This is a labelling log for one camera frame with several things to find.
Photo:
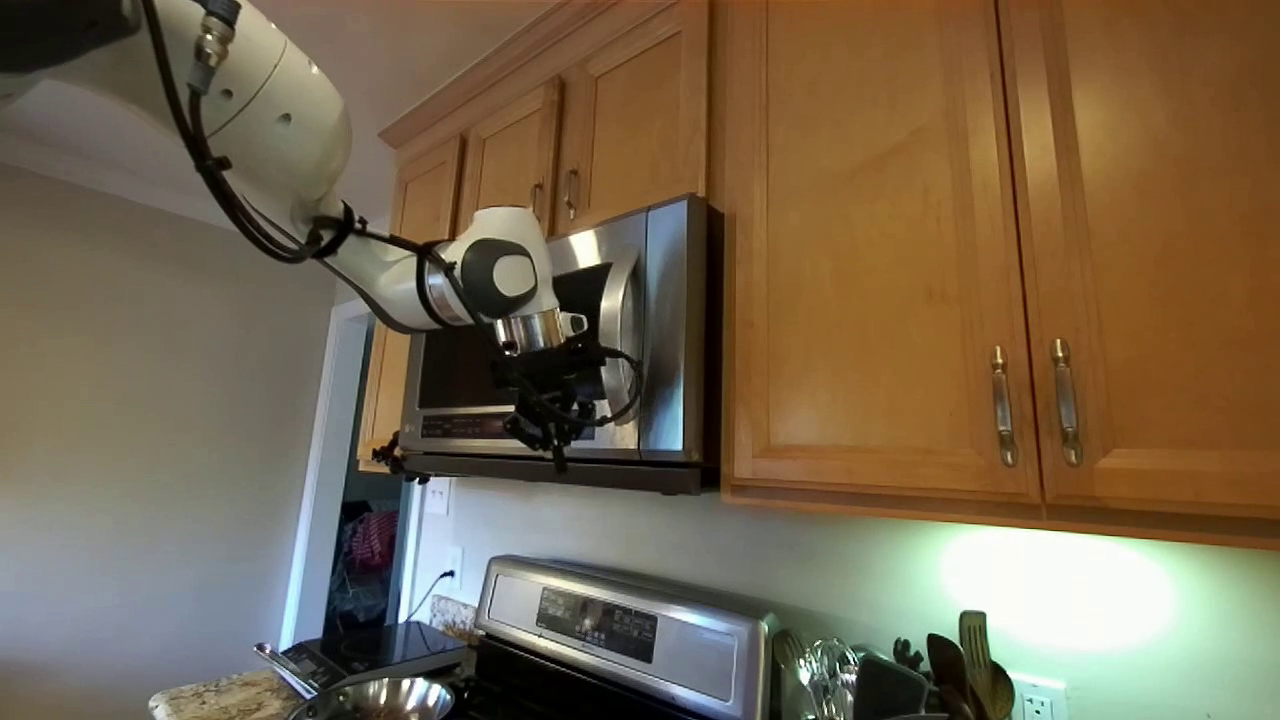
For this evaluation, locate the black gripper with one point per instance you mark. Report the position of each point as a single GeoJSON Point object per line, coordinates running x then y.
{"type": "Point", "coordinates": [554, 367]}

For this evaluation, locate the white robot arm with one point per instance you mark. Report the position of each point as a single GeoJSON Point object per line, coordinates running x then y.
{"type": "Point", "coordinates": [270, 141]}

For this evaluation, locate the stainless steel microwave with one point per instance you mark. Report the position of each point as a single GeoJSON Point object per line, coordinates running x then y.
{"type": "Point", "coordinates": [630, 403]}

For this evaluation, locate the stainless steel stove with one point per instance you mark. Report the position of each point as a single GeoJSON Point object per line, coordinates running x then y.
{"type": "Point", "coordinates": [587, 641]}

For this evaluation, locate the wooden cabinets above microwave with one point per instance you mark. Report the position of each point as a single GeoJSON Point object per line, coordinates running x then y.
{"type": "Point", "coordinates": [587, 115]}

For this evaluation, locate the steel mixing bowl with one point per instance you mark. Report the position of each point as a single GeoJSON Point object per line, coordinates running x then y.
{"type": "Point", "coordinates": [386, 698]}

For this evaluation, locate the wooden upper cabinet doors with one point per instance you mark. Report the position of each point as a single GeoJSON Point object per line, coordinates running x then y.
{"type": "Point", "coordinates": [916, 181]}

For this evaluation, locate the silver cabinet handle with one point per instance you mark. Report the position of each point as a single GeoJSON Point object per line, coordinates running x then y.
{"type": "Point", "coordinates": [1066, 406]}
{"type": "Point", "coordinates": [1002, 409]}

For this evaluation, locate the white wall outlet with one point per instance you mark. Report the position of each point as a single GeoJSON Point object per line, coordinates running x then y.
{"type": "Point", "coordinates": [1040, 698]}

